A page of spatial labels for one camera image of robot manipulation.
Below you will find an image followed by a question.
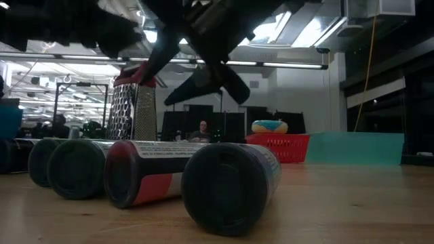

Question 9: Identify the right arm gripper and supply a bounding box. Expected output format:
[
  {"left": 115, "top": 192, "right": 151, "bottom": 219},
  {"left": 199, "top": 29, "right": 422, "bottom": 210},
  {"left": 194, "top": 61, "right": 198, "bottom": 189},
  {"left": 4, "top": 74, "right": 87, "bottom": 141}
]
[{"left": 144, "top": 0, "right": 258, "bottom": 106}]

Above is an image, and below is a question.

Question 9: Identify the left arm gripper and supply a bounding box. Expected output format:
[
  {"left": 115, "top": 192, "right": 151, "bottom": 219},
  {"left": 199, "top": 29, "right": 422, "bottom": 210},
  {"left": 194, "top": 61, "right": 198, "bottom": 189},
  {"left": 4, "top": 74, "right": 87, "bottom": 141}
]
[{"left": 43, "top": 0, "right": 143, "bottom": 58}]

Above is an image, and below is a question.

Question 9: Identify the blue frosted toy donut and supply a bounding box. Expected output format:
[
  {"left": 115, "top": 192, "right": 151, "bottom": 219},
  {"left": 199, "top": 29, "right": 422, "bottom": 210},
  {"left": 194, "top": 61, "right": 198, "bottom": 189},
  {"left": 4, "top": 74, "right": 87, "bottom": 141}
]
[{"left": 251, "top": 119, "right": 290, "bottom": 135}]

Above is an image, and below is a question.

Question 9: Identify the red food colouring bottle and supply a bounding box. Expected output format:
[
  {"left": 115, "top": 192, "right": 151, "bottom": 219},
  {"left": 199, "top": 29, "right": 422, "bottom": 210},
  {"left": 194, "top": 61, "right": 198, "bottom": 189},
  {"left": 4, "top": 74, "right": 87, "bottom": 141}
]
[{"left": 102, "top": 140, "right": 205, "bottom": 209}]

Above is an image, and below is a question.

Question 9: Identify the purple food colouring bottle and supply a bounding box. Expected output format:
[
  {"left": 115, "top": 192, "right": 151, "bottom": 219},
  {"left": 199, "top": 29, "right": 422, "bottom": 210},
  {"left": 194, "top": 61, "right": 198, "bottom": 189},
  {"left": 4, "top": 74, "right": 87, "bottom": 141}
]
[{"left": 180, "top": 142, "right": 283, "bottom": 237}]

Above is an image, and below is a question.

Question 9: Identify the green food colouring bottle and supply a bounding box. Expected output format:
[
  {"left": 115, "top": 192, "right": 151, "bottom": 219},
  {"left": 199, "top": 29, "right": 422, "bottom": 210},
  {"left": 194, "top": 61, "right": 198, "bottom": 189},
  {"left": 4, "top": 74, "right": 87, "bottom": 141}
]
[
  {"left": 47, "top": 139, "right": 115, "bottom": 201},
  {"left": 27, "top": 138, "right": 64, "bottom": 188}
]

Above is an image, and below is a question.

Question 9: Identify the wide black partition panel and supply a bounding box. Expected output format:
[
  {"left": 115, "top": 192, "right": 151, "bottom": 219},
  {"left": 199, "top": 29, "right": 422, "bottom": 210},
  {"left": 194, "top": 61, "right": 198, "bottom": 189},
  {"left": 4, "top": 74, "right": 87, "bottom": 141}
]
[{"left": 161, "top": 104, "right": 225, "bottom": 142}]

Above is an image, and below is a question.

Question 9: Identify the person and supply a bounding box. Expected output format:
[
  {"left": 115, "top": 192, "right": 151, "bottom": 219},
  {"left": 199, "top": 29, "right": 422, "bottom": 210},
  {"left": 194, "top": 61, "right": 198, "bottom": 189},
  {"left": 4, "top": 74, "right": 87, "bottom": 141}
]
[
  {"left": 50, "top": 114, "right": 71, "bottom": 139},
  {"left": 188, "top": 119, "right": 214, "bottom": 143}
]

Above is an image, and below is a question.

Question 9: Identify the overhead LED light bar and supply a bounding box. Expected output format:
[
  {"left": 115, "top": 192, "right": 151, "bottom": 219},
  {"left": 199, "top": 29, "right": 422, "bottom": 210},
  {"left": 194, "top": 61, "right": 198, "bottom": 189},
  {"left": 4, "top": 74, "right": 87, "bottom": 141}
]
[{"left": 0, "top": 52, "right": 329, "bottom": 70}]

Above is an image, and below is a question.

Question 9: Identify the red plastic basket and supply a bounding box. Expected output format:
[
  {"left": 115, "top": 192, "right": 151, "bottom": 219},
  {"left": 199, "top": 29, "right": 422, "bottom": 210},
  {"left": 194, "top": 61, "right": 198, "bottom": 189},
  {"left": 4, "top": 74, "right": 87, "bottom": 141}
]
[{"left": 245, "top": 132, "right": 311, "bottom": 165}]

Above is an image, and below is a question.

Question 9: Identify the blue plastic bin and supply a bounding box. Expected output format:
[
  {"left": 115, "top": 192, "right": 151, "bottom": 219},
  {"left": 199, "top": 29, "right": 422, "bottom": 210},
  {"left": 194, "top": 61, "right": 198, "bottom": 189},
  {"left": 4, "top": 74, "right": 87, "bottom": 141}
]
[{"left": 0, "top": 98, "right": 23, "bottom": 140}]

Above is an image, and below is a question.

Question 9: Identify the teal plastic bin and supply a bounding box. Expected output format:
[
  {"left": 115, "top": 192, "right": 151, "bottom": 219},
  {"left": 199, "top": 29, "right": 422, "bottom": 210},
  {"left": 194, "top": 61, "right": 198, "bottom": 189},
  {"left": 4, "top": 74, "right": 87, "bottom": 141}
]
[{"left": 304, "top": 131, "right": 406, "bottom": 166}]

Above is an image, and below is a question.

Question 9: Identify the black background rig frame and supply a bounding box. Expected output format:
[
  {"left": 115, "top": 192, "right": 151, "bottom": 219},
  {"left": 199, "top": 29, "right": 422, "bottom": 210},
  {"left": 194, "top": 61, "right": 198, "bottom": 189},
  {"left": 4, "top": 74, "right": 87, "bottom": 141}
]
[{"left": 54, "top": 81, "right": 109, "bottom": 131}]

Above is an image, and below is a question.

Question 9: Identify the metal box grater red handle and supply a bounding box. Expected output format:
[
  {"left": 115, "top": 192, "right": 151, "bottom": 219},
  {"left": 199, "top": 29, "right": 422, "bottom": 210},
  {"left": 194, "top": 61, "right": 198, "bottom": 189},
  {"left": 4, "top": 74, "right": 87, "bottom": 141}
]
[{"left": 105, "top": 66, "right": 159, "bottom": 142}]

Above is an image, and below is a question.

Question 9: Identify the hanging yellow cable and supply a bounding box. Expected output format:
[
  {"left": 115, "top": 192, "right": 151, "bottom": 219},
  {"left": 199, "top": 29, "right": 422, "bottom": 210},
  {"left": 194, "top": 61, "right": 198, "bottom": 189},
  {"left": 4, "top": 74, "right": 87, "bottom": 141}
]
[{"left": 353, "top": 13, "right": 379, "bottom": 133}]

